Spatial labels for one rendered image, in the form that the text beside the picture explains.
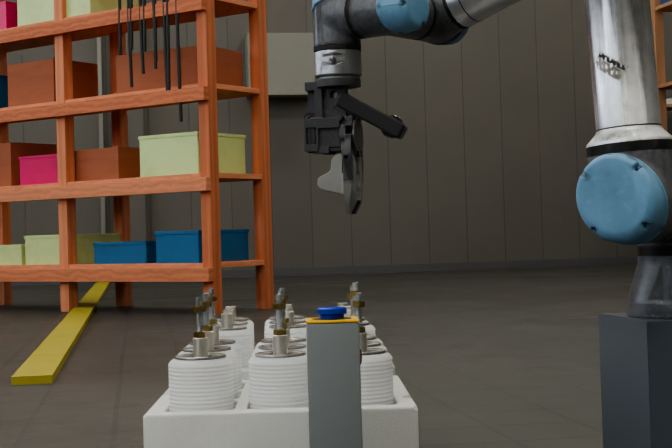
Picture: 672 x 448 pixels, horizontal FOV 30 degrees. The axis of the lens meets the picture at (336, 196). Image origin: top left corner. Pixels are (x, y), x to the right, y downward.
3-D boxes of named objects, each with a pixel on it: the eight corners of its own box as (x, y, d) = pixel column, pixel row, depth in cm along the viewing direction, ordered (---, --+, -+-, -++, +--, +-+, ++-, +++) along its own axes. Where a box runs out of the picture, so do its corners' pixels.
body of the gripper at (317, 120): (315, 158, 203) (313, 83, 203) (367, 155, 201) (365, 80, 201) (304, 156, 196) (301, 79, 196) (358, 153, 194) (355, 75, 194)
